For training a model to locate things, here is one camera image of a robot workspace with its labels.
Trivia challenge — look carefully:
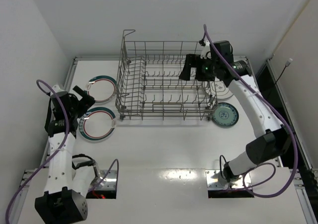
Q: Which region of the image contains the white plate with grey rings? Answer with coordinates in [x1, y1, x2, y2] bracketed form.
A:
[206, 78, 233, 100]

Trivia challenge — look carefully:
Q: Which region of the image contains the red-green rimmed plate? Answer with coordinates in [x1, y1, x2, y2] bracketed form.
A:
[84, 75, 117, 103]
[79, 107, 117, 142]

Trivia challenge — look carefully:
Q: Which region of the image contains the teal patterned small plate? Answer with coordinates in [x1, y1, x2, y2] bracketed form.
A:
[212, 102, 239, 128]

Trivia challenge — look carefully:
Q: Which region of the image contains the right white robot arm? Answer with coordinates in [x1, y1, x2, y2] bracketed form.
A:
[179, 39, 290, 182]

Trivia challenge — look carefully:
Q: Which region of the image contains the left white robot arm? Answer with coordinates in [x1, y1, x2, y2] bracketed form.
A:
[35, 85, 100, 224]

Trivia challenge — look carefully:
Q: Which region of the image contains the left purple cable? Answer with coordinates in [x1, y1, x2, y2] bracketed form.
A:
[4, 79, 119, 224]

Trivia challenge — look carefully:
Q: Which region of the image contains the purple cable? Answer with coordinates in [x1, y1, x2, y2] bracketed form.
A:
[4, 79, 119, 224]
[203, 24, 299, 198]

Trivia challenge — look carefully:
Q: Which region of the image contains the grey wire dish rack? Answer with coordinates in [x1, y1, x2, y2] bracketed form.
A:
[115, 29, 218, 120]

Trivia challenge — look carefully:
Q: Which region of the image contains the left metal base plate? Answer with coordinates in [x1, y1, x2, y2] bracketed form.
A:
[91, 169, 117, 191]

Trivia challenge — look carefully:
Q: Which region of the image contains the metal base plate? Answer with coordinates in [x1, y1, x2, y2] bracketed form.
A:
[91, 169, 117, 191]
[205, 169, 252, 190]

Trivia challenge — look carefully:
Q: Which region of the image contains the black wall cable with plug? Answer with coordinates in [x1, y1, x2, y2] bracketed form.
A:
[263, 58, 293, 103]

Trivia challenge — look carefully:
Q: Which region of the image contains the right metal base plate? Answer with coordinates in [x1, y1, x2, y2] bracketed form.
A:
[205, 169, 252, 190]

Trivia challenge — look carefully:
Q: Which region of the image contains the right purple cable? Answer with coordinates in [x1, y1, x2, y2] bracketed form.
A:
[203, 24, 299, 198]

